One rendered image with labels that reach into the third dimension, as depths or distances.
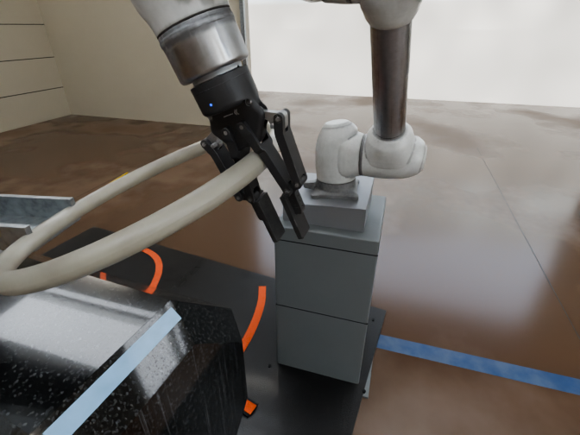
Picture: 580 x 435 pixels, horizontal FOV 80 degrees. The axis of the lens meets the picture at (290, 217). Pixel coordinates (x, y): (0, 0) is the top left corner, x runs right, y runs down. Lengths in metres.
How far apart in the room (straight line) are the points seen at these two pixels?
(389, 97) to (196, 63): 0.74
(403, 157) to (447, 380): 1.15
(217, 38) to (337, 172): 0.94
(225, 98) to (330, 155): 0.89
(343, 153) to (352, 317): 0.67
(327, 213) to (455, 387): 1.07
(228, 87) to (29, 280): 0.30
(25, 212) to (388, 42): 0.90
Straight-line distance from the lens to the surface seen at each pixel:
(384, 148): 1.19
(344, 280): 1.38
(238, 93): 0.42
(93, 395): 0.83
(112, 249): 0.40
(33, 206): 0.87
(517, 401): 2.02
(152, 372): 0.88
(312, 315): 1.54
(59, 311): 1.02
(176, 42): 0.42
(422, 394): 1.87
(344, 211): 1.27
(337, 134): 1.26
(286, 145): 0.43
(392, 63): 1.00
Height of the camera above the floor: 1.47
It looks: 29 degrees down
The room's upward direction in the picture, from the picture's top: straight up
